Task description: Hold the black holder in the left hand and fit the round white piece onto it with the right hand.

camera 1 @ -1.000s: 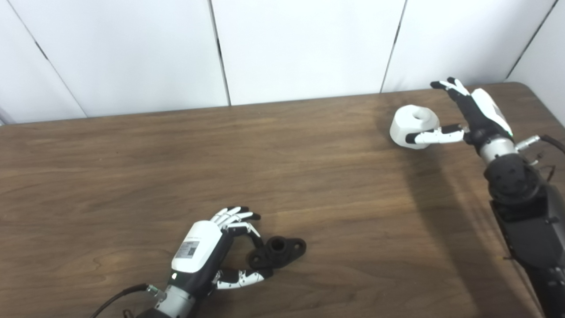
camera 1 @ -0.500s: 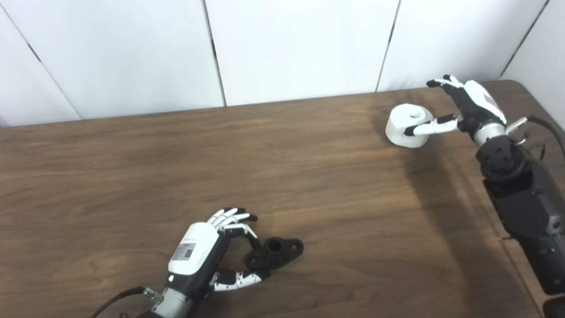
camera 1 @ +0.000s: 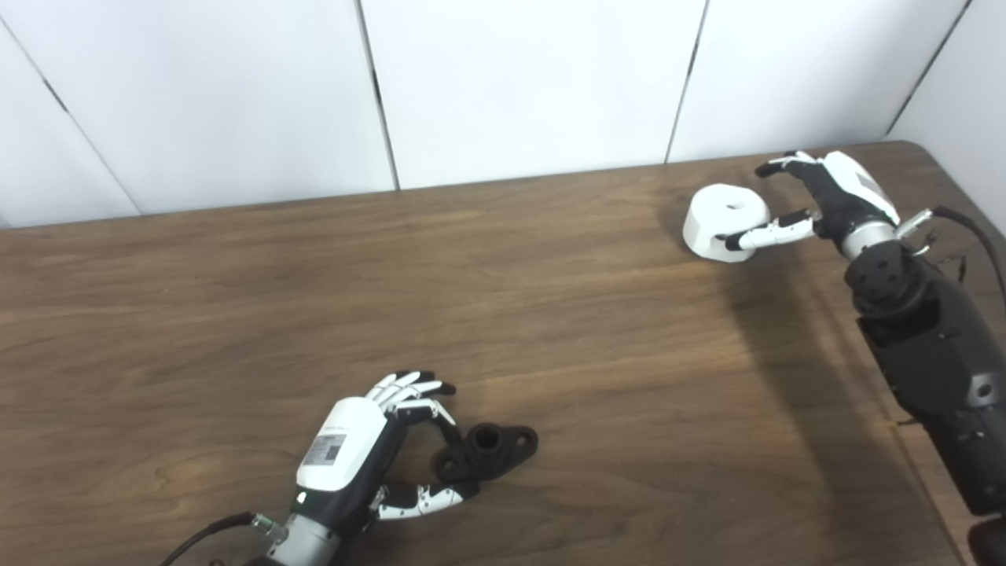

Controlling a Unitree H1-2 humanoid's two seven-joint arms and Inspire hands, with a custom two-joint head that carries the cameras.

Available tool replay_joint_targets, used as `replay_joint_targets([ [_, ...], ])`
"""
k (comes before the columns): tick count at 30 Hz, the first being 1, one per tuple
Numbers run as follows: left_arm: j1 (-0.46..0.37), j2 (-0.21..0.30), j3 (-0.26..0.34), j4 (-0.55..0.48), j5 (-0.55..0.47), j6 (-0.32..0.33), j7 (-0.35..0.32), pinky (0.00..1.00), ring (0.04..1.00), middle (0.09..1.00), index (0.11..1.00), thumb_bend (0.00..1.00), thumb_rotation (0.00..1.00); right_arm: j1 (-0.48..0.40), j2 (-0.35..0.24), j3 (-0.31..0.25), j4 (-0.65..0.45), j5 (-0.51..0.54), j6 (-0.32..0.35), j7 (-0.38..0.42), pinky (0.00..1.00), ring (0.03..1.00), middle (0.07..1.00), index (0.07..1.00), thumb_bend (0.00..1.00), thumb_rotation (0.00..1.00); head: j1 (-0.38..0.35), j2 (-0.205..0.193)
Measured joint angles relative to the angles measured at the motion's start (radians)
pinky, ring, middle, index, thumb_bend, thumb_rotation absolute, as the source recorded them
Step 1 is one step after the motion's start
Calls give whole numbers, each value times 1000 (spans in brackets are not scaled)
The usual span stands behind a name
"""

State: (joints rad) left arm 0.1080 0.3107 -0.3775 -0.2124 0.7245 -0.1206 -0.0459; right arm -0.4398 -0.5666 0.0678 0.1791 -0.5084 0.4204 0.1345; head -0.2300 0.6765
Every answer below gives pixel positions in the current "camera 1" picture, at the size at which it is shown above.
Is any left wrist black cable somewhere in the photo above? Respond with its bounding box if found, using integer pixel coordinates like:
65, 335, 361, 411
160, 511, 285, 566

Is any round white piece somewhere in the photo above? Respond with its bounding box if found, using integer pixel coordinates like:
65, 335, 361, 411
681, 182, 772, 263

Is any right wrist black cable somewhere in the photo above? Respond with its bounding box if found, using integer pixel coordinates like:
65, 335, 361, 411
896, 206, 1006, 315

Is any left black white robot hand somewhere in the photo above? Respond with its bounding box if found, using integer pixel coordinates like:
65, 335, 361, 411
295, 369, 480, 526

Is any black flanged holder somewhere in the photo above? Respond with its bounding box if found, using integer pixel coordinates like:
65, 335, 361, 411
431, 422, 540, 483

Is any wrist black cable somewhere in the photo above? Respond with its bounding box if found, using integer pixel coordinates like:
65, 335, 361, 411
160, 511, 285, 566
896, 206, 1006, 315

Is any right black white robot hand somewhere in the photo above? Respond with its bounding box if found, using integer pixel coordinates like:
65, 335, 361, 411
715, 150, 901, 253

